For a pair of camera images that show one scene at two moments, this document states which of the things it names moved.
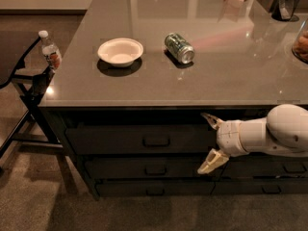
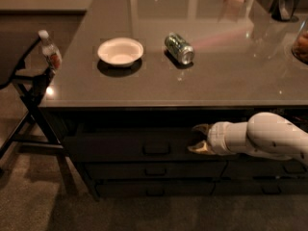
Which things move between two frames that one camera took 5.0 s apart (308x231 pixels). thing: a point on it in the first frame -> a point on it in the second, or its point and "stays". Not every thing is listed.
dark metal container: [286, 5] stays
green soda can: [180, 47] stays
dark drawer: [266, 165] stays
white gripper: [228, 137] -> [216, 138]
